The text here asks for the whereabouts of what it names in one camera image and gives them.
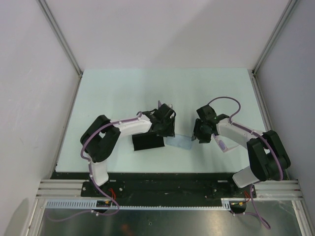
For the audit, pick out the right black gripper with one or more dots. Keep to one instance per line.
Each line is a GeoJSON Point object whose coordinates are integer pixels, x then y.
{"type": "Point", "coordinates": [203, 138]}

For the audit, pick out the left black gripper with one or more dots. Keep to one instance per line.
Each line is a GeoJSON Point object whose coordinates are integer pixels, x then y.
{"type": "Point", "coordinates": [170, 132]}

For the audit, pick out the pink purple sunglasses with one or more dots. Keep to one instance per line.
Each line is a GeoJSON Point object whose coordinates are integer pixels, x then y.
{"type": "Point", "coordinates": [224, 148]}

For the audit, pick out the light blue cleaning cloth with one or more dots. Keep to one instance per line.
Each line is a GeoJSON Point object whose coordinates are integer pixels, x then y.
{"type": "Point", "coordinates": [180, 141]}

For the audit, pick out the black glasses case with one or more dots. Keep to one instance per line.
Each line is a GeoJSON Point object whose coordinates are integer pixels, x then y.
{"type": "Point", "coordinates": [145, 141]}

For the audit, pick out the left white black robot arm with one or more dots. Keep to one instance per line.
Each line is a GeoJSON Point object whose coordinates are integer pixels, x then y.
{"type": "Point", "coordinates": [147, 130]}

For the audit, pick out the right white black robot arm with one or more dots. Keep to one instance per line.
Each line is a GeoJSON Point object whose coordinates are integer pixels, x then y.
{"type": "Point", "coordinates": [267, 156]}

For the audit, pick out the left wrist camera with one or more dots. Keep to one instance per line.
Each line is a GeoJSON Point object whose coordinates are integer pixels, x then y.
{"type": "Point", "coordinates": [159, 104]}

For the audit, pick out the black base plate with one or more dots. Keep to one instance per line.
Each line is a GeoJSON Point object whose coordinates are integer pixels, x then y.
{"type": "Point", "coordinates": [127, 186]}

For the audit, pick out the white slotted cable duct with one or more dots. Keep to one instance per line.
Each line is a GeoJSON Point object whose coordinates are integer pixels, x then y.
{"type": "Point", "coordinates": [103, 204]}

